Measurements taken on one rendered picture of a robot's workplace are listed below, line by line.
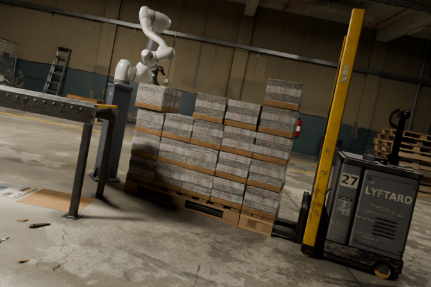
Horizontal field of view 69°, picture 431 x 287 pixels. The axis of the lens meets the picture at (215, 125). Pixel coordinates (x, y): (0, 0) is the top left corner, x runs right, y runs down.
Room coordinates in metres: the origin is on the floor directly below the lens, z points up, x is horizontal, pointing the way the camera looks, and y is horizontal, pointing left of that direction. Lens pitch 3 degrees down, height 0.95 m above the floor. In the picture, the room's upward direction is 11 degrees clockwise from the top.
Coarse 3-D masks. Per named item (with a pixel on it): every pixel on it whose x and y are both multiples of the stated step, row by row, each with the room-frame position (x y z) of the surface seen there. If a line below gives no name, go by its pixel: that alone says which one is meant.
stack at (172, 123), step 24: (144, 120) 2.97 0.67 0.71; (168, 120) 2.90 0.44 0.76; (192, 120) 2.82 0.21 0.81; (144, 144) 2.95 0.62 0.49; (168, 144) 2.87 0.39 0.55; (192, 144) 2.83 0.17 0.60; (240, 144) 2.68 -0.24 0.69; (144, 168) 2.95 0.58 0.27; (168, 168) 2.86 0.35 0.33; (216, 168) 2.73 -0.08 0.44; (240, 168) 2.67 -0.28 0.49; (144, 192) 3.07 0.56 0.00; (168, 192) 2.85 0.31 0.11; (216, 192) 2.71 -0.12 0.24; (240, 192) 2.65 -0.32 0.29
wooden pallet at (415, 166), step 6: (402, 156) 7.25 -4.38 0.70; (408, 156) 7.14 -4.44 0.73; (414, 156) 7.16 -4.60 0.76; (420, 156) 7.18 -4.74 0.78; (402, 162) 7.21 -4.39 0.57; (408, 162) 7.23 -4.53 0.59; (414, 162) 7.23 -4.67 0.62; (420, 162) 7.27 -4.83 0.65; (426, 162) 7.28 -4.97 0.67; (414, 168) 7.08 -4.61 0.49; (420, 168) 7.23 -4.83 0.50; (426, 168) 7.24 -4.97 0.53; (426, 174) 7.07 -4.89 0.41; (420, 180) 7.15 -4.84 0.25; (426, 180) 7.16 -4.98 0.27; (420, 186) 6.98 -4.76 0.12; (426, 186) 7.12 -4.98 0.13; (426, 192) 7.09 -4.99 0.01
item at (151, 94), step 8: (144, 88) 2.95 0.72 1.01; (152, 88) 2.93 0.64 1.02; (160, 88) 2.90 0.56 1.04; (168, 88) 2.94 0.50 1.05; (144, 96) 2.96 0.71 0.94; (152, 96) 2.93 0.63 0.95; (160, 96) 2.90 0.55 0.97; (168, 96) 2.98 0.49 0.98; (160, 104) 2.89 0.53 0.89; (168, 104) 3.01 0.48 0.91
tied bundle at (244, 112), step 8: (232, 104) 2.72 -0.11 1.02; (240, 104) 2.70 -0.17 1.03; (248, 104) 2.67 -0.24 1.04; (256, 104) 2.66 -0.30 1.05; (232, 112) 2.72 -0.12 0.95; (240, 112) 2.70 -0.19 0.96; (248, 112) 2.67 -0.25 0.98; (256, 112) 2.65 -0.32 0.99; (232, 120) 2.71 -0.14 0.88; (240, 120) 2.69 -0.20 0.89; (248, 120) 2.67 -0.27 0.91; (256, 120) 2.64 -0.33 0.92
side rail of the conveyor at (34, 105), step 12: (0, 96) 2.18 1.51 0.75; (12, 96) 2.18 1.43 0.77; (24, 96) 2.18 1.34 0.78; (36, 96) 2.18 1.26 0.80; (12, 108) 2.18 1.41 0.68; (24, 108) 2.18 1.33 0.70; (36, 108) 2.18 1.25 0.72; (48, 108) 2.18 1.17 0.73; (60, 108) 2.18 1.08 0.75; (72, 108) 2.18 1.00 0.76; (84, 108) 2.18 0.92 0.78; (96, 108) 2.22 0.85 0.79; (72, 120) 2.18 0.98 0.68; (84, 120) 2.18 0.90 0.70
